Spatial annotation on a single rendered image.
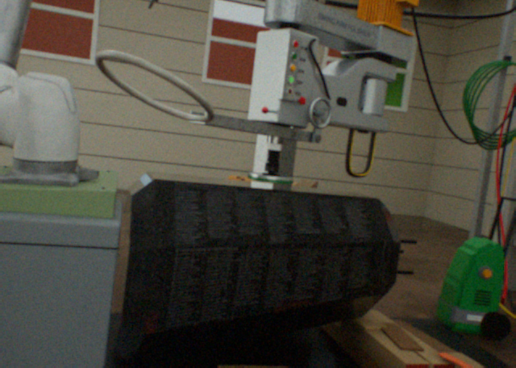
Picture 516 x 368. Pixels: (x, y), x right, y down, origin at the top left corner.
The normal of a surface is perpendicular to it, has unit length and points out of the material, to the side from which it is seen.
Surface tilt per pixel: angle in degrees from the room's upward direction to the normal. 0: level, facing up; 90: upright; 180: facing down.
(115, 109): 90
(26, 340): 90
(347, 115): 90
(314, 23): 90
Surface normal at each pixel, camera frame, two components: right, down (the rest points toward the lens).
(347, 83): 0.65, 0.13
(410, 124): 0.25, 0.10
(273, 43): -0.75, -0.05
